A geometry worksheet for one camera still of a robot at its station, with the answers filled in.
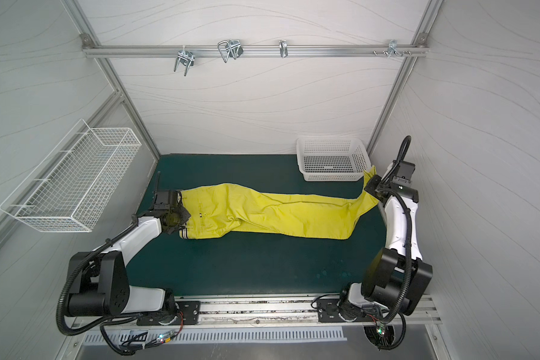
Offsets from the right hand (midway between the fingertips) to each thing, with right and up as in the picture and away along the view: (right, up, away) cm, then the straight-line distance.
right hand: (375, 183), depth 82 cm
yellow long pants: (-65, -13, +16) cm, 68 cm away
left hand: (-75, -14, +8) cm, 76 cm away
